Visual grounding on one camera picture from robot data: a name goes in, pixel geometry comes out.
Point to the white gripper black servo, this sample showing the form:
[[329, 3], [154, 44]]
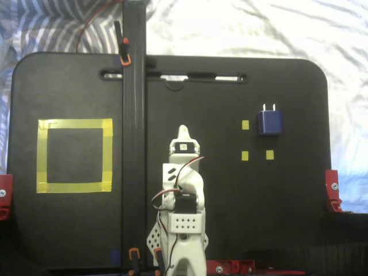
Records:
[[184, 158]]

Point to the blue white USB charger block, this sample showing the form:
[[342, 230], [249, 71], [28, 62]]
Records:
[[270, 123]]

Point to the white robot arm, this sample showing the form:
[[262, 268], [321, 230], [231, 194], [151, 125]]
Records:
[[187, 224]]

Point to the orange black spring clamp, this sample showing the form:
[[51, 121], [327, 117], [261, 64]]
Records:
[[134, 254], [124, 54], [159, 256]]

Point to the yellow tape square outline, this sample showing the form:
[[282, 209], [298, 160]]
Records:
[[74, 123]]

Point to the white bedsheet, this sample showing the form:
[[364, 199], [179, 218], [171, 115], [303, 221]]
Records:
[[258, 28]]

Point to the blue tape piece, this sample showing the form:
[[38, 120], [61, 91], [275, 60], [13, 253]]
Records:
[[115, 256]]

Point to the blue white striped cloth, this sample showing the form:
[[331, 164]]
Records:
[[43, 28]]

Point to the black curved backdrop sheet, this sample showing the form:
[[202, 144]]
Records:
[[345, 230]]

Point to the red post base bracket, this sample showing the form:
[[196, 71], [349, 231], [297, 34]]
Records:
[[230, 266]]

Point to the red corner bracket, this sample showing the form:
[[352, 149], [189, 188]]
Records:
[[5, 184], [332, 178]]

